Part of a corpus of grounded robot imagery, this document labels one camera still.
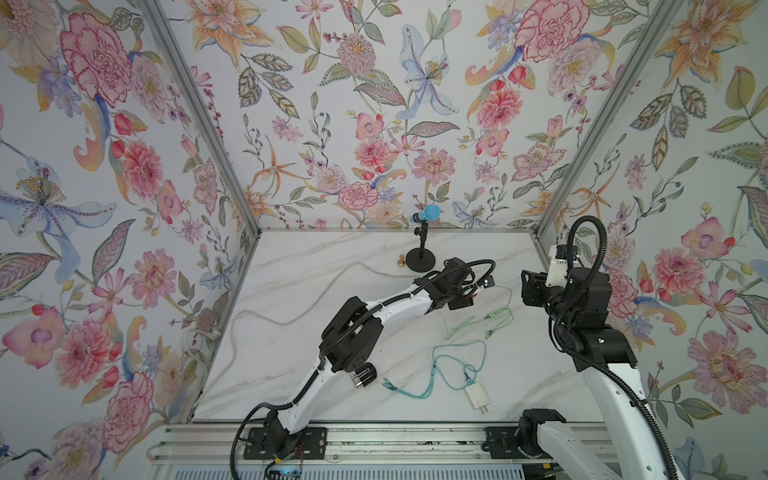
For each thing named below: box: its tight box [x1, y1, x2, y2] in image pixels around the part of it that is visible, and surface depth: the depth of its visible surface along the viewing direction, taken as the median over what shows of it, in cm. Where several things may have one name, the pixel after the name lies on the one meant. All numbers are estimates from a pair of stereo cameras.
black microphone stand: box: [406, 222, 436, 272], surface depth 112 cm
